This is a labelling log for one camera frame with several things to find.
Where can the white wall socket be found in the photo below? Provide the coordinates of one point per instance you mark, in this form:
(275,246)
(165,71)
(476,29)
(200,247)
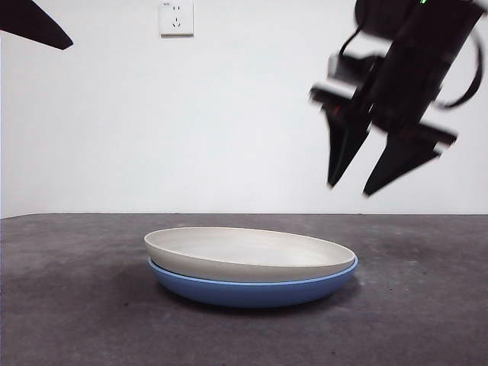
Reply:
(176,19)

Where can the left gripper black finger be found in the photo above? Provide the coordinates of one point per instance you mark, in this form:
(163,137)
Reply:
(28,21)

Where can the white round plate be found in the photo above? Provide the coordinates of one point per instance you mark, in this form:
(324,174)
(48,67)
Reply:
(244,259)

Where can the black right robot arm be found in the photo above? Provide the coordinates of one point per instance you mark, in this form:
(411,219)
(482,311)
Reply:
(427,57)

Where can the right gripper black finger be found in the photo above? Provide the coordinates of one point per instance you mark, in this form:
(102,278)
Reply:
(343,152)
(400,164)

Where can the blue round plate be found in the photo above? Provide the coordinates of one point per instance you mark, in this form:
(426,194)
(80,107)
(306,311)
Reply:
(248,295)

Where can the pale grey right wrist camera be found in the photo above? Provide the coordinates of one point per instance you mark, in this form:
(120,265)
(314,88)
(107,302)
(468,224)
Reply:
(339,70)

